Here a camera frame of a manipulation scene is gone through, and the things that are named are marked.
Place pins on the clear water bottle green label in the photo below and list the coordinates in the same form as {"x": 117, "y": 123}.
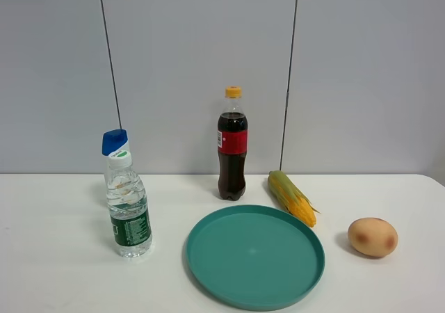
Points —
{"x": 127, "y": 205}

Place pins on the white shampoo bottle blue cap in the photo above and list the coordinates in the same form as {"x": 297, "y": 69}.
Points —
{"x": 114, "y": 140}

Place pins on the cola bottle yellow cap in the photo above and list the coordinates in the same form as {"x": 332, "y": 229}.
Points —
{"x": 232, "y": 131}

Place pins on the corn cob with husk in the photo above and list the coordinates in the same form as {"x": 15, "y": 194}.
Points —
{"x": 291, "y": 198}

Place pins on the brown potato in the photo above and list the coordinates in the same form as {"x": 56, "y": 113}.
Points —
{"x": 373, "y": 237}

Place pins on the teal round plate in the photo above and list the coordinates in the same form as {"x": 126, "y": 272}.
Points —
{"x": 254, "y": 257}

